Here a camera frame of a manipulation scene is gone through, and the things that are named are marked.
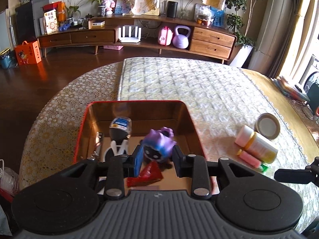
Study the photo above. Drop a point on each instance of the small cardboard box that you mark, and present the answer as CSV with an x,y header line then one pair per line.
x,y
98,24

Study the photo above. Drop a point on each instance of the blue bucket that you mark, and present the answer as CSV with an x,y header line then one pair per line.
x,y
7,59

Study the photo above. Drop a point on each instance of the beige curtain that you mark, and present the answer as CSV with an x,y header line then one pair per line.
x,y
291,29

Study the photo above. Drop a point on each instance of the white yellow plastic bottle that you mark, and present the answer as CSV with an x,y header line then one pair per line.
x,y
259,147

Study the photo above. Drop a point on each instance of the small pink box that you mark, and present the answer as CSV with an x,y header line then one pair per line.
x,y
249,158

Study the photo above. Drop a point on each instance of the red tin box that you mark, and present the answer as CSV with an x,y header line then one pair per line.
x,y
154,114

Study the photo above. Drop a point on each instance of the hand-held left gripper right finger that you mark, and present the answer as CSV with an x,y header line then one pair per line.
x,y
178,161

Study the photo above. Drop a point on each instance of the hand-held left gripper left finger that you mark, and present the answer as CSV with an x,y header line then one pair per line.
x,y
138,159

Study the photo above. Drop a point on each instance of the plastic bottle red cap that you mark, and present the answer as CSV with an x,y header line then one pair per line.
x,y
8,179

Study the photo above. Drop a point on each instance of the printed snack bag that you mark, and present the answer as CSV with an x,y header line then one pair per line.
x,y
50,22

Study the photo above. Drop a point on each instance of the black cabinet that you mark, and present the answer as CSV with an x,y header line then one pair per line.
x,y
27,22

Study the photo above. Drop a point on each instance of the round metal lid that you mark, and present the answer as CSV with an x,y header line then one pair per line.
x,y
268,127

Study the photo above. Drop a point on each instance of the pink toy case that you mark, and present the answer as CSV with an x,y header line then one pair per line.
x,y
165,37

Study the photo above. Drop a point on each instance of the round coaster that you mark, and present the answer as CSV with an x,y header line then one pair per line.
x,y
308,112

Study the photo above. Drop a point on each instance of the teal orange desk organizer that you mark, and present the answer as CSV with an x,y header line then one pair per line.
x,y
314,94

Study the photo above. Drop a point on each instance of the white planter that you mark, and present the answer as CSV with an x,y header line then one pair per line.
x,y
241,56

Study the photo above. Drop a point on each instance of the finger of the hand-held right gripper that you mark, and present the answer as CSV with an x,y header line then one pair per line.
x,y
294,175

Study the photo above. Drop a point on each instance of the stack of papers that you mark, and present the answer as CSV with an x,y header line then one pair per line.
x,y
289,88

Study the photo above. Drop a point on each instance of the green marker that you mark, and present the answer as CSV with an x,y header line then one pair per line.
x,y
265,167

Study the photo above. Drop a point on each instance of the clear container blue label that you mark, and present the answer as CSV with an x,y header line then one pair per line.
x,y
121,124

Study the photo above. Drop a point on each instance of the tall potted tree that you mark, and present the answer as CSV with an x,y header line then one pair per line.
x,y
235,0

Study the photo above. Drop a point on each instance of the yellow tablecloth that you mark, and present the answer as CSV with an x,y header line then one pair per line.
x,y
274,97

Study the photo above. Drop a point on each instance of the plastic bag with fruit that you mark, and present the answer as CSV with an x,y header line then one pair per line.
x,y
204,16

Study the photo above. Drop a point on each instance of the black smart speaker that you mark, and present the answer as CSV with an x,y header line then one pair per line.
x,y
172,9

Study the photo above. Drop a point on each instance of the flat pink box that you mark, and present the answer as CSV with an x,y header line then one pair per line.
x,y
113,47

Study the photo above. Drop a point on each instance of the red snack packet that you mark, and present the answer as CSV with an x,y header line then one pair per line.
x,y
147,175

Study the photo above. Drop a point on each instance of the white router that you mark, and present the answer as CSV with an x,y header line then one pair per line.
x,y
129,39

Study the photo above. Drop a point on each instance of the purple toy figure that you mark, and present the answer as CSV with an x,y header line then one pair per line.
x,y
159,145

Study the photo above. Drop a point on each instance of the cream quilted table runner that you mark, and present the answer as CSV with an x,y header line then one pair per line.
x,y
199,87

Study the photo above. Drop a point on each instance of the wooden TV cabinet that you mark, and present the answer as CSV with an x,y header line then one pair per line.
x,y
211,44

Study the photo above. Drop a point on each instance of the blue picture card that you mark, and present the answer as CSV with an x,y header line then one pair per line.
x,y
122,3

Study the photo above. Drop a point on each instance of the purple kettlebell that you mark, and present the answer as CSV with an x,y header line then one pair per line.
x,y
181,41

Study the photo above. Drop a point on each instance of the metal nail clipper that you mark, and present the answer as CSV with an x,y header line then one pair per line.
x,y
99,142

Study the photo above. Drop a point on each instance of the potted orchid plant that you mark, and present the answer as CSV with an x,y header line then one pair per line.
x,y
72,11

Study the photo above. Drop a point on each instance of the lace patterned tablecloth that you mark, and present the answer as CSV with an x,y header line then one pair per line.
x,y
62,99

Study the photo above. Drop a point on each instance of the blue toy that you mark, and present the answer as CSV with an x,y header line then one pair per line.
x,y
64,27

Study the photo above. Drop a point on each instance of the dark teapot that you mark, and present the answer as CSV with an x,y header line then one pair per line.
x,y
88,17

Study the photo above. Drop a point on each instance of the white cupboard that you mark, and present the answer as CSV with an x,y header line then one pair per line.
x,y
5,32

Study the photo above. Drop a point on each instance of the white shell-shaped ornament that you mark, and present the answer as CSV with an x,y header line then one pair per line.
x,y
188,7

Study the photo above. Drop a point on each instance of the white sunglasses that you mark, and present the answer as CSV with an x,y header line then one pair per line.
x,y
119,147

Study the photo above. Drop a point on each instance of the orange gift box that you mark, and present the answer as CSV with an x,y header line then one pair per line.
x,y
27,54

